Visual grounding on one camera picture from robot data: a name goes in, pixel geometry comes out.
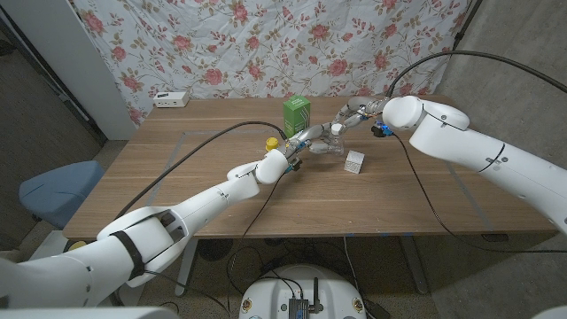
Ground floral backdrop cloth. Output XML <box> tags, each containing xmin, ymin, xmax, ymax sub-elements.
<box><xmin>70</xmin><ymin>0</ymin><xmax>473</xmax><ymax>128</ymax></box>

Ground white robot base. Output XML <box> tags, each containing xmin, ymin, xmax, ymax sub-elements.
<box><xmin>237</xmin><ymin>264</ymin><xmax>368</xmax><ymax>319</ymax></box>

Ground white door panel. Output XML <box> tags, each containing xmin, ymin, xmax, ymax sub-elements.
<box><xmin>0</xmin><ymin>0</ymin><xmax>138</xmax><ymax>142</ymax></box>

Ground white robot torso shell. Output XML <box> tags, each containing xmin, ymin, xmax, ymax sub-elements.
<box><xmin>0</xmin><ymin>306</ymin><xmax>181</xmax><ymax>319</ymax></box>

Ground black antenna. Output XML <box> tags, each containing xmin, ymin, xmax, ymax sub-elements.
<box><xmin>309</xmin><ymin>277</ymin><xmax>324</xmax><ymax>315</ymax></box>

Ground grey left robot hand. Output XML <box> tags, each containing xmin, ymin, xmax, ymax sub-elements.
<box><xmin>283</xmin><ymin>122</ymin><xmax>346</xmax><ymax>172</ymax></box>

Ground black stand pole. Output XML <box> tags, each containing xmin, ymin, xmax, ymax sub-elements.
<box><xmin>451</xmin><ymin>0</ymin><xmax>484</xmax><ymax>43</ymax></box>

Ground white table leg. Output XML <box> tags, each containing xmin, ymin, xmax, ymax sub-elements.
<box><xmin>174</xmin><ymin>238</ymin><xmax>199</xmax><ymax>298</ymax></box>
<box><xmin>398</xmin><ymin>234</ymin><xmax>430</xmax><ymax>296</ymax></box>

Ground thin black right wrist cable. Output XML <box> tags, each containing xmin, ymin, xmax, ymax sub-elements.
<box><xmin>392</xmin><ymin>132</ymin><xmax>567</xmax><ymax>254</ymax></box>

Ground black power brick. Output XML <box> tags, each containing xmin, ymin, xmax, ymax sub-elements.
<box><xmin>362</xmin><ymin>299</ymin><xmax>393</xmax><ymax>319</ymax></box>

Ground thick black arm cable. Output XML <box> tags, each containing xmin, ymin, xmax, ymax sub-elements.
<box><xmin>113</xmin><ymin>121</ymin><xmax>289</xmax><ymax>222</ymax></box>
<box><xmin>387</xmin><ymin>50</ymin><xmax>567</xmax><ymax>101</ymax></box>

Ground grey computer module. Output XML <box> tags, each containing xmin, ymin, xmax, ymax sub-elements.
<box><xmin>288</xmin><ymin>297</ymin><xmax>310</xmax><ymax>319</ymax></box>

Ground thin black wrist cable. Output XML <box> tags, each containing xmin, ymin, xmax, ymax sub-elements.
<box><xmin>241</xmin><ymin>173</ymin><xmax>287</xmax><ymax>243</ymax></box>
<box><xmin>392</xmin><ymin>132</ymin><xmax>567</xmax><ymax>254</ymax></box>

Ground dark round floor fan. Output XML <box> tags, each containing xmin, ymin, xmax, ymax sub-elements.
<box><xmin>198</xmin><ymin>238</ymin><xmax>235</xmax><ymax>262</ymax></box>

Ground blue padded stool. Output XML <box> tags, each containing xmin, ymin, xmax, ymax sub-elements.
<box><xmin>18</xmin><ymin>159</ymin><xmax>106</xmax><ymax>230</ymax></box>

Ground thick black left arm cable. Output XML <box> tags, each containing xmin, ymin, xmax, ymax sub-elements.
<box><xmin>113</xmin><ymin>121</ymin><xmax>289</xmax><ymax>222</ymax></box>

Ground white power adapter box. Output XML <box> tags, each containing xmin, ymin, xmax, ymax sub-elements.
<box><xmin>152</xmin><ymin>91</ymin><xmax>190</xmax><ymax>109</ymax></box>

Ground green straw box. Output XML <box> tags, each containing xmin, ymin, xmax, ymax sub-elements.
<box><xmin>283</xmin><ymin>95</ymin><xmax>312</xmax><ymax>139</ymax></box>

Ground white perforated cube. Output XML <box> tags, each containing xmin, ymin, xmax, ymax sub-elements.
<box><xmin>344</xmin><ymin>150</ymin><xmax>366</xmax><ymax>175</ymax></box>

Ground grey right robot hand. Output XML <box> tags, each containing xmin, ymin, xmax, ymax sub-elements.
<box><xmin>331</xmin><ymin>96</ymin><xmax>391</xmax><ymax>132</ymax></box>

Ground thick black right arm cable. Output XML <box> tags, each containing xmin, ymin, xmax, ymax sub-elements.
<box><xmin>387</xmin><ymin>50</ymin><xmax>567</xmax><ymax>101</ymax></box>

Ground clear white-capped medicine bottle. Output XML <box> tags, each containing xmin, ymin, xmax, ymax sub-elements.
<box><xmin>327</xmin><ymin>122</ymin><xmax>346</xmax><ymax>157</ymax></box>

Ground thin black left wrist cable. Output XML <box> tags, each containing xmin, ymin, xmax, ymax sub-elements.
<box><xmin>241</xmin><ymin>173</ymin><xmax>287</xmax><ymax>243</ymax></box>

